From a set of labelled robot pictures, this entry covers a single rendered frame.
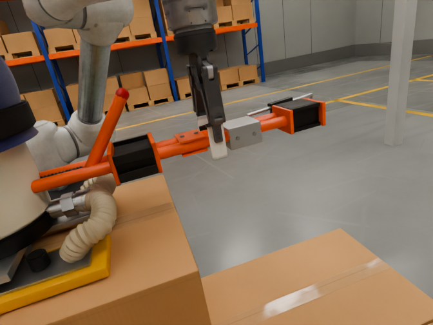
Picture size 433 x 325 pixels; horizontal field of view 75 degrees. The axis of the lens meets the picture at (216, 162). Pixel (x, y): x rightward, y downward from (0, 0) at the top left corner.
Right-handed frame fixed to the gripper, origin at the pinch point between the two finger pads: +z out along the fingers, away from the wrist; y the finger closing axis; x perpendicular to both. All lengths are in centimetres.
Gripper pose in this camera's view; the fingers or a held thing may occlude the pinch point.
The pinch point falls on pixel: (212, 138)
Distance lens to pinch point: 57.6
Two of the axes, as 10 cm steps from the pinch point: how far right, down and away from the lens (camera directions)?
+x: 9.4, -2.5, 2.2
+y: 3.0, 3.3, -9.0
